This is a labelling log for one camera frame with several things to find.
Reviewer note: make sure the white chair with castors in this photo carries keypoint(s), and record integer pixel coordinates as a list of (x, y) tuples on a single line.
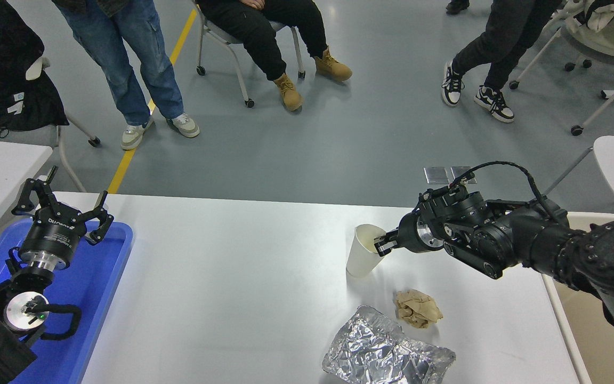
[(536, 56)]

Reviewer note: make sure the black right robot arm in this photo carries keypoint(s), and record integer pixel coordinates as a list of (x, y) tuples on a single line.
[(552, 245)]

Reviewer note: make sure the grey chair with castors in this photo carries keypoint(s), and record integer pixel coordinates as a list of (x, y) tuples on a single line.
[(219, 33)]

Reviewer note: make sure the blue plastic tray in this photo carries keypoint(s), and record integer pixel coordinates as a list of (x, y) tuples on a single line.
[(91, 298)]

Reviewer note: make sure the cream coat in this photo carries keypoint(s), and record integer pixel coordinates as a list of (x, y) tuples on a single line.
[(605, 29)]

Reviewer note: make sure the tan paper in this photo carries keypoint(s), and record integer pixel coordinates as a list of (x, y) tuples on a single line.
[(419, 309)]

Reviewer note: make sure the silver floor plate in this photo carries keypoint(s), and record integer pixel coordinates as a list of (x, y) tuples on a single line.
[(464, 173), (436, 176)]

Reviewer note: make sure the silver foil tray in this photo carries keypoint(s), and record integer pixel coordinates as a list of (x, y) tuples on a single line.
[(376, 352)]

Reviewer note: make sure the white paper cup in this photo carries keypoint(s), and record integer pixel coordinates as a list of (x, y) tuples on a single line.
[(360, 261)]

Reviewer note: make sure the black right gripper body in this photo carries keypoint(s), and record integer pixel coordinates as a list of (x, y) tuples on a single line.
[(408, 234)]

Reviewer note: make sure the black coat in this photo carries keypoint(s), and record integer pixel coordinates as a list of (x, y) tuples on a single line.
[(46, 112)]

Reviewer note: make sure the large pale bin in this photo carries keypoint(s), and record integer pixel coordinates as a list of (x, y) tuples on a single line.
[(595, 341)]

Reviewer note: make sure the grey chair with armrest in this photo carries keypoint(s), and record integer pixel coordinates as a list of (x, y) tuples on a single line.
[(19, 137)]

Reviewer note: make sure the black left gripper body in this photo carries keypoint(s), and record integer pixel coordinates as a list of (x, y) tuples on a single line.
[(51, 234)]

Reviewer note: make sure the person's right hand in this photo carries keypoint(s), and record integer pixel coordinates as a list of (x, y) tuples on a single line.
[(255, 4)]

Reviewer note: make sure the person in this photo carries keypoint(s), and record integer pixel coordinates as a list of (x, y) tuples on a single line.
[(456, 6), (499, 48), (126, 69), (264, 42)]

